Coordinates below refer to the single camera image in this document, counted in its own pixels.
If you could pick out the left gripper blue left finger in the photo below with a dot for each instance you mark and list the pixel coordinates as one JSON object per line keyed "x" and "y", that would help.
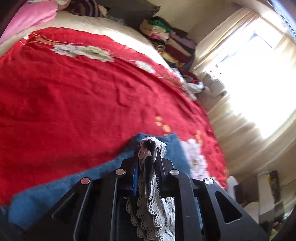
{"x": 135, "y": 172}

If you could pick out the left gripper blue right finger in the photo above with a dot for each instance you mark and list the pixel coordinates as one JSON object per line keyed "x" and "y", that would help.
{"x": 158, "y": 168}

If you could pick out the blue denim pants lace hem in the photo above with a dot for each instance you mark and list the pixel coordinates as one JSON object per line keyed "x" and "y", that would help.
{"x": 98, "y": 204}

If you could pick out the red floral bedspread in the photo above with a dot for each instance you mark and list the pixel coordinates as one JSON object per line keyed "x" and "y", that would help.
{"x": 74, "y": 94}

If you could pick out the white knit garment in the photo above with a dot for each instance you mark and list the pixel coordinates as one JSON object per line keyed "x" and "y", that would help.
{"x": 213, "y": 85}

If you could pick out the stack of folded clothes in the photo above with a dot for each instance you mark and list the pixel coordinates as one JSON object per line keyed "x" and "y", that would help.
{"x": 173, "y": 44}

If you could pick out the dark green headboard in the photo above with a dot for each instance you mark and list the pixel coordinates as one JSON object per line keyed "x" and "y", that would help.
{"x": 133, "y": 12}

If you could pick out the cream curtain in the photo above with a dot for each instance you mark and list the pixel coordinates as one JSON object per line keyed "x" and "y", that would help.
{"x": 253, "y": 62}

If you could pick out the striped purple pillow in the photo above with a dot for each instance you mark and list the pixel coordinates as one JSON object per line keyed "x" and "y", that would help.
{"x": 87, "y": 8}

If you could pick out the pink satin quilt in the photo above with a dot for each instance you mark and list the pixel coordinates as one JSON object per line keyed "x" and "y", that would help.
{"x": 31, "y": 14}

